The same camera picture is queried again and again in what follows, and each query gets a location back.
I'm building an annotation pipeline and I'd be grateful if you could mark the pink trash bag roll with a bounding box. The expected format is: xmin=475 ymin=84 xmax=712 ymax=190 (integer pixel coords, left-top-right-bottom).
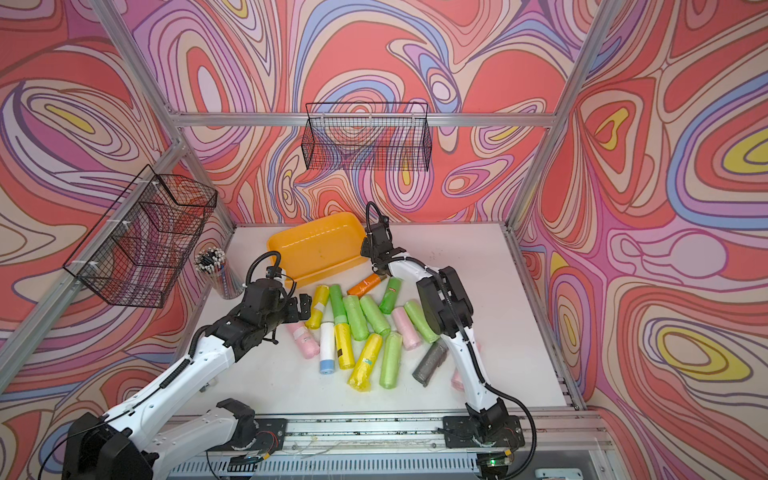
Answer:
xmin=285 ymin=322 xmax=320 ymax=359
xmin=451 ymin=344 xmax=480 ymax=392
xmin=391 ymin=306 xmax=422 ymax=351

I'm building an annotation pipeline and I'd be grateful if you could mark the orange plastic storage box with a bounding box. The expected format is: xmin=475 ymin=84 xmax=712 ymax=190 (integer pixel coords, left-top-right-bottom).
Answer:
xmin=267 ymin=212 xmax=366 ymax=287

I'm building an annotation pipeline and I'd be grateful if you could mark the light green roll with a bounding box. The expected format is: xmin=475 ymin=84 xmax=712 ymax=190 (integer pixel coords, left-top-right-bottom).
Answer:
xmin=404 ymin=300 xmax=439 ymax=344
xmin=379 ymin=332 xmax=403 ymax=389
xmin=343 ymin=295 xmax=370 ymax=341
xmin=360 ymin=295 xmax=391 ymax=338

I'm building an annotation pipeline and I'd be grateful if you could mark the grey trash bag roll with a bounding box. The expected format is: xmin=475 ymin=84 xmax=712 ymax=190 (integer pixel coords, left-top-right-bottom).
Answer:
xmin=412 ymin=338 xmax=449 ymax=387

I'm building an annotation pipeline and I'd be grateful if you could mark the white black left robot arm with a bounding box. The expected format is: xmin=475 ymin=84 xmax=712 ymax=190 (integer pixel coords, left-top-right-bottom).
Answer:
xmin=61 ymin=278 xmax=312 ymax=479

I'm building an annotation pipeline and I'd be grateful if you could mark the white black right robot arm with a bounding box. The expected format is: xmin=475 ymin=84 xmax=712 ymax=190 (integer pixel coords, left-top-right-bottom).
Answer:
xmin=361 ymin=218 xmax=526 ymax=450

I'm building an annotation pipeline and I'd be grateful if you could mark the green roll with label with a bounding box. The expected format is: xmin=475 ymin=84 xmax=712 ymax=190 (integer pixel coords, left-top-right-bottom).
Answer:
xmin=379 ymin=277 xmax=402 ymax=315

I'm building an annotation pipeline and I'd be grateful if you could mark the yellow trash bag roll upper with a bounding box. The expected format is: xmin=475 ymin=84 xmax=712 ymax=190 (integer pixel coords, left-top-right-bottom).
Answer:
xmin=305 ymin=285 xmax=330 ymax=330

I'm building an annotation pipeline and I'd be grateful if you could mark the green yellow trash bag roll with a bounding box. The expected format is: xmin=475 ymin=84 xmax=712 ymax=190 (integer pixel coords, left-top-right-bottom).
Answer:
xmin=330 ymin=284 xmax=355 ymax=370

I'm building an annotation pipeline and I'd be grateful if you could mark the white blue trash bag roll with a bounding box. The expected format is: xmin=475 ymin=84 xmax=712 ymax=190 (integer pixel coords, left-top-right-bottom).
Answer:
xmin=319 ymin=322 xmax=336 ymax=375

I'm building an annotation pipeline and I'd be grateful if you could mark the yellow trash bag roll lower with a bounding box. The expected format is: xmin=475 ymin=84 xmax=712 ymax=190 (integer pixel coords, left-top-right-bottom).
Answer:
xmin=347 ymin=333 xmax=383 ymax=392

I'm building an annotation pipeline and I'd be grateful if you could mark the cup of pens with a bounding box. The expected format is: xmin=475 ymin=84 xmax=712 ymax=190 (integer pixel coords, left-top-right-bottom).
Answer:
xmin=194 ymin=247 xmax=244 ymax=300

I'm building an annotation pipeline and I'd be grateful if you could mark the black wire basket back wall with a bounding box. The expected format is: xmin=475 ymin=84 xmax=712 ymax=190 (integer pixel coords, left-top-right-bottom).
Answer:
xmin=301 ymin=101 xmax=433 ymax=172

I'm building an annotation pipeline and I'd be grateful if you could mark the black wire basket wall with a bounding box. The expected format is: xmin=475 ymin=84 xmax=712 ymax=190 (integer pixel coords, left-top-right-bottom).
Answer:
xmin=63 ymin=166 xmax=218 ymax=309
xmin=301 ymin=101 xmax=433 ymax=172

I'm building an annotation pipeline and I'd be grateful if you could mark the black wire basket left wall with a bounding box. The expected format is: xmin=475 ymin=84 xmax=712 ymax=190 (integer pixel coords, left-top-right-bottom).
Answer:
xmin=63 ymin=166 xmax=218 ymax=309

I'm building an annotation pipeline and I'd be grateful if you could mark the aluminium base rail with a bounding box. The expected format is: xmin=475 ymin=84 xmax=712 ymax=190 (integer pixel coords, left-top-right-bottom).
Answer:
xmin=119 ymin=409 xmax=607 ymax=463

